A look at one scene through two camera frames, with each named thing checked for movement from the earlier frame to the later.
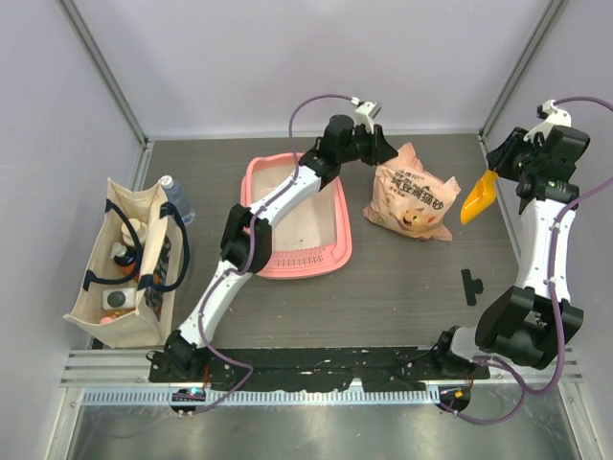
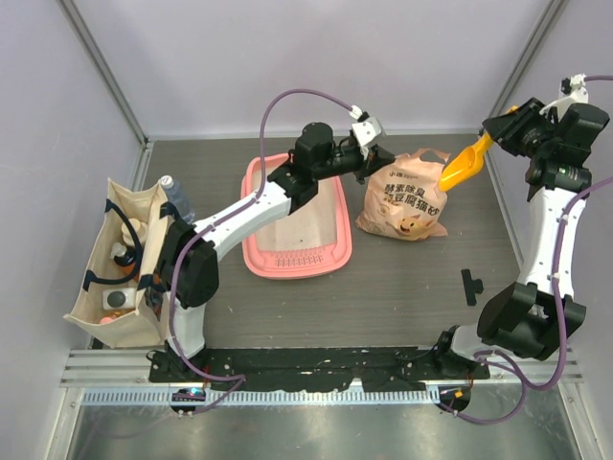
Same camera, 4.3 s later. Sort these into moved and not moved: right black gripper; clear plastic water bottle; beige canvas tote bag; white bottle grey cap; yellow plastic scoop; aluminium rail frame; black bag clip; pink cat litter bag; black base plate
Moved: right black gripper; yellow plastic scoop; pink cat litter bag
Not moved: black bag clip; white bottle grey cap; aluminium rail frame; black base plate; clear plastic water bottle; beige canvas tote bag
